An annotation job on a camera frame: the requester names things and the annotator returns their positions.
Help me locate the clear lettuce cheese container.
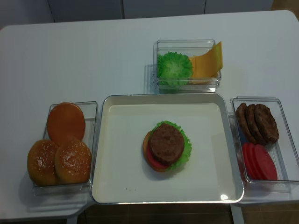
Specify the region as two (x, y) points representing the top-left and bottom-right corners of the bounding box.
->
(152, 40), (221, 93)

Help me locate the burger bun bottom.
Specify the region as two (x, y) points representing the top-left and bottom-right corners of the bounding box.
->
(142, 132), (175, 172)

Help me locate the burger brown patty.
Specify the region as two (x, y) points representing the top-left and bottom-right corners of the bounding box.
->
(148, 123), (185, 166)

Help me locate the burger tomato slice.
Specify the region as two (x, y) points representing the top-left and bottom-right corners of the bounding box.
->
(147, 144), (169, 170)

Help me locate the green lettuce in container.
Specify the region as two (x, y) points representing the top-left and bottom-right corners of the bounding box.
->
(157, 52), (193, 86)

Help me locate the burger lettuce leaf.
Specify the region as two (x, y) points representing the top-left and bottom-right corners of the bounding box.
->
(150, 120), (192, 171)

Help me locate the clear bun container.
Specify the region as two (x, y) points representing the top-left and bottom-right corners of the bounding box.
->
(32, 101), (100, 196)

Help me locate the plain orange bun bottom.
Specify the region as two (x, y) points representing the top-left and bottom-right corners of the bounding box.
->
(47, 102), (85, 146)

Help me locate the white rectangular metal tray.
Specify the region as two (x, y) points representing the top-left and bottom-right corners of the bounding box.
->
(92, 93), (244, 204)

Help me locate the right sesame bun top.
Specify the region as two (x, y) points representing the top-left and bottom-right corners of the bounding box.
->
(54, 139), (92, 184)

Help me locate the sesame bun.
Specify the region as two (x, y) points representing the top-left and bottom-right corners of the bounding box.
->
(27, 140), (59, 186)
(54, 139), (92, 184)

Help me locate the left brown patty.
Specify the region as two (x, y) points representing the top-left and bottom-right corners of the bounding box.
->
(236, 103), (256, 144)

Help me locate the left red tomato slice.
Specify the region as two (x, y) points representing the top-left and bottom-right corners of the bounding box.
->
(242, 142), (256, 180)

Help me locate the red tomato slice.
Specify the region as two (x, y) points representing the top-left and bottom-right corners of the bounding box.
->
(247, 143), (264, 180)
(242, 142), (256, 180)
(253, 145), (278, 181)

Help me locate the middle brown patty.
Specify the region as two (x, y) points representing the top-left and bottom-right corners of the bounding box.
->
(245, 104), (267, 146)

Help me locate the middle red tomato slice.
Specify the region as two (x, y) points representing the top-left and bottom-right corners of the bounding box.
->
(247, 143), (264, 180)

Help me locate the right brown patty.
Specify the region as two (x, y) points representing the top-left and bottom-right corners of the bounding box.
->
(254, 104), (279, 144)

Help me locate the left sesame bun top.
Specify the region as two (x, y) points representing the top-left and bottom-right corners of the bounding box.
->
(27, 140), (59, 186)

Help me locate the right red tomato slice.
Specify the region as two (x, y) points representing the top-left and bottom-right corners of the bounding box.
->
(253, 145), (278, 181)

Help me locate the clear patty tomato container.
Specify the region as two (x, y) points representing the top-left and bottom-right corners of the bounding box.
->
(230, 97), (299, 192)

